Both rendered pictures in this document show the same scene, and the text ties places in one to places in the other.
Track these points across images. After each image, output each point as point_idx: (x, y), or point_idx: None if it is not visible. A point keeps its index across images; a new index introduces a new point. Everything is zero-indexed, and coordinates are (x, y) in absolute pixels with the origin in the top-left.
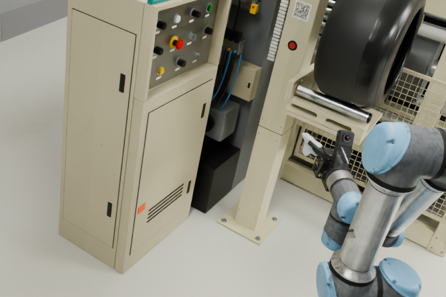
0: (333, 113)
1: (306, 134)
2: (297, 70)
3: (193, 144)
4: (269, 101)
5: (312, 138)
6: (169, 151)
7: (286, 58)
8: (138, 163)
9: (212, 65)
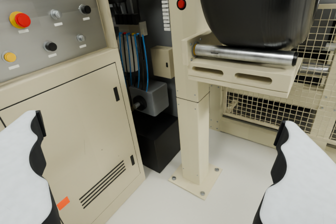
0: (243, 65)
1: (11, 123)
2: (194, 30)
3: (118, 126)
4: (178, 72)
5: (8, 153)
6: (80, 141)
7: (179, 21)
8: None
9: (110, 49)
